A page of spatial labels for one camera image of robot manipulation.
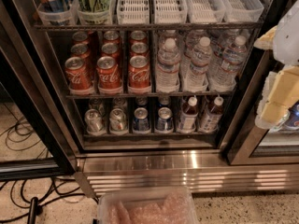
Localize front left coca-cola can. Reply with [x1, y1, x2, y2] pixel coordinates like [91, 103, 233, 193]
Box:
[64, 57, 92, 90]

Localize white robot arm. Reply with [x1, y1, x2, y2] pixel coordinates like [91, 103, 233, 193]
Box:
[254, 1, 299, 130]

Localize clear plastic bin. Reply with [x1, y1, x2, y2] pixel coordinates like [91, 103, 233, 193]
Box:
[97, 187, 199, 224]

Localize blue pepsi can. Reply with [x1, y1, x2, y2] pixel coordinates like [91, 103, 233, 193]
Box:
[156, 107, 174, 133]
[133, 107, 150, 132]

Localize middle right coca-cola can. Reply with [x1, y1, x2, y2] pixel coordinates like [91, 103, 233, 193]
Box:
[130, 42, 149, 57]

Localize blue can behind glass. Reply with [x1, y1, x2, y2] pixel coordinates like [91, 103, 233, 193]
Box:
[283, 102, 299, 130]

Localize front right coca-cola can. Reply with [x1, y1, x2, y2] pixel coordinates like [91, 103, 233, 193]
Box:
[128, 55, 150, 89]

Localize rear left coca-cola can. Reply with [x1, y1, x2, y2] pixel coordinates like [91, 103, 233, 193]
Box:
[72, 31, 92, 45]

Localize front middle water bottle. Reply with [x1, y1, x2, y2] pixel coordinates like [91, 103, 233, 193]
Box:
[183, 36, 212, 92]

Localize black floor cables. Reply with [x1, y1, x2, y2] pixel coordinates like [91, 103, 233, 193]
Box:
[0, 103, 100, 224]

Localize blue pepsi can left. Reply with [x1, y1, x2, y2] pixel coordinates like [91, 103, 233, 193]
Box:
[133, 107, 150, 132]

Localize rear centre coca-cola can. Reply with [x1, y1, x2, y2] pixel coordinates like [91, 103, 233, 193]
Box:
[103, 31, 121, 45]

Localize white empty shelf tray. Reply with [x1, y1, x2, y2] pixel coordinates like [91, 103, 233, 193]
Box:
[117, 0, 150, 24]
[153, 0, 188, 24]
[222, 0, 263, 22]
[186, 0, 226, 23]

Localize silver can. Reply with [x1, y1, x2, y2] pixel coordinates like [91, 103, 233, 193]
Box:
[109, 108, 127, 132]
[84, 109, 103, 133]

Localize blue pepsi can right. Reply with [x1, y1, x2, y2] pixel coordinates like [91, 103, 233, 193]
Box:
[156, 107, 174, 133]

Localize clear tray under green can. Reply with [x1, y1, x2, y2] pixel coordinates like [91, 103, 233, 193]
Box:
[78, 0, 116, 25]

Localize black stand post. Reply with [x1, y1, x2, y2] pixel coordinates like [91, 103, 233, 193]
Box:
[27, 197, 42, 224]

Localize middle centre coca-cola can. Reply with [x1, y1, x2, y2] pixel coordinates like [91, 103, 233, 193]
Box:
[101, 43, 121, 60]

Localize silver can front left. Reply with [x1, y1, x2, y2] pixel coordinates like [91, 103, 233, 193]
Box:
[84, 109, 103, 133]

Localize middle left coca-cola can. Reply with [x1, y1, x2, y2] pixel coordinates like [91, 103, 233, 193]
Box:
[70, 43, 92, 63]

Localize rear right coca-cola can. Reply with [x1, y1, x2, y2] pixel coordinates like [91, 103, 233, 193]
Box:
[129, 31, 148, 45]

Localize stainless steel fridge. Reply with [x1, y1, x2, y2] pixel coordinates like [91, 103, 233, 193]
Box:
[0, 0, 298, 197]

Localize brown tea bottle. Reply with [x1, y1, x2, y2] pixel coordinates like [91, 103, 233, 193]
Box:
[178, 96, 198, 133]
[199, 96, 224, 133]

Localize brown tea bottle left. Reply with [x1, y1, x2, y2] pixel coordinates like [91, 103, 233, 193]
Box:
[178, 96, 198, 133]

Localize brown tea bottle right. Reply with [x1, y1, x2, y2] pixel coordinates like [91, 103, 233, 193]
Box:
[199, 96, 224, 133]

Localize coca-cola can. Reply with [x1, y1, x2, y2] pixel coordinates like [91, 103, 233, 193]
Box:
[70, 43, 92, 63]
[103, 31, 121, 45]
[101, 43, 121, 60]
[130, 42, 149, 57]
[129, 31, 148, 45]
[64, 57, 92, 90]
[128, 55, 150, 89]
[72, 31, 92, 45]
[96, 56, 121, 90]

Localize water bottle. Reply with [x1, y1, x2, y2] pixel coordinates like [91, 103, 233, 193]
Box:
[155, 38, 181, 93]
[183, 36, 212, 92]
[208, 35, 247, 91]

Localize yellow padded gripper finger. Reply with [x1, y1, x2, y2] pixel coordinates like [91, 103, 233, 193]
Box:
[255, 66, 299, 129]
[253, 26, 277, 50]

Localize clear tray under blue can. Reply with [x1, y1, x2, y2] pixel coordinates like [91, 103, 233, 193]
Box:
[37, 0, 78, 26]

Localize front right water bottle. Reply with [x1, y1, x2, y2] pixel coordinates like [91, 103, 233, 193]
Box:
[208, 35, 247, 91]

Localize front left water bottle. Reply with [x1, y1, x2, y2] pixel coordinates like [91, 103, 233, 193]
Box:
[155, 38, 181, 93]

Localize front middle coca-cola can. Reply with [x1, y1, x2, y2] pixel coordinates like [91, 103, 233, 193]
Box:
[96, 56, 121, 90]

